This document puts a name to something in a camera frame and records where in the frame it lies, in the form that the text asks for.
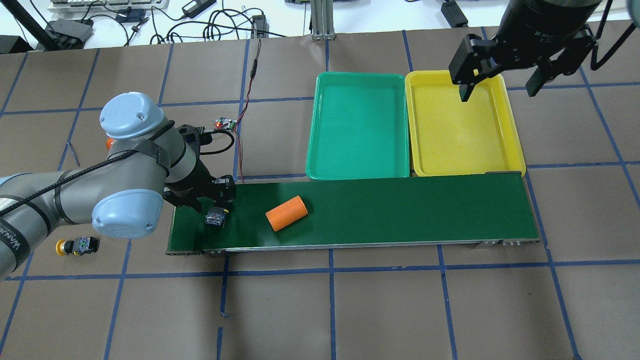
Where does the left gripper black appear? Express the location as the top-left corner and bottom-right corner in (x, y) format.
(162, 124), (237, 213)

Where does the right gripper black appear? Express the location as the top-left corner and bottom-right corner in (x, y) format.
(448, 27), (596, 103)

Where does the green push button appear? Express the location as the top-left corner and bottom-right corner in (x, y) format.
(204, 206), (230, 228)

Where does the plain orange cylinder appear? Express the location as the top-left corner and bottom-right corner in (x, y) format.
(265, 195), (309, 232)

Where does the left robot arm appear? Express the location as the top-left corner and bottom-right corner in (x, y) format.
(0, 92), (237, 279)

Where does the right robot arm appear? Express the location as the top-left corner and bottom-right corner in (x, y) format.
(448, 0), (639, 102)

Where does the motor speed controller board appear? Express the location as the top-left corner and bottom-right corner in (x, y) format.
(214, 117), (238, 132)

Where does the yellow plastic tray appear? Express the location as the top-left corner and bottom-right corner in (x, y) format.
(405, 70), (527, 177)

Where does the green conveyor belt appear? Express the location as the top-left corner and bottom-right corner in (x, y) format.
(166, 173), (540, 256)

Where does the yellow push button far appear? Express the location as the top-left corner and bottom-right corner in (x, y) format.
(55, 236), (101, 256)

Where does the green plastic tray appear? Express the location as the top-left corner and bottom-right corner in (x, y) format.
(305, 71), (410, 180)

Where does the white keyboard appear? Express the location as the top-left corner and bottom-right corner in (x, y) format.
(47, 0), (169, 14)

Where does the red black wire with plug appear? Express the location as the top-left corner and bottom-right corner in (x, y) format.
(200, 127), (236, 157)

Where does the red black power wire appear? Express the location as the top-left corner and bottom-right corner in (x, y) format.
(234, 37), (263, 185)

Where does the black cable tie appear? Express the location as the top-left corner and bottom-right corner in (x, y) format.
(66, 141), (81, 167)

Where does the aluminium frame post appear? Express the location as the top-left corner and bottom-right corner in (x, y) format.
(310, 0), (336, 41)

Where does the black braided cable sleeve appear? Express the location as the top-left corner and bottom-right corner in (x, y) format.
(0, 120), (176, 218)

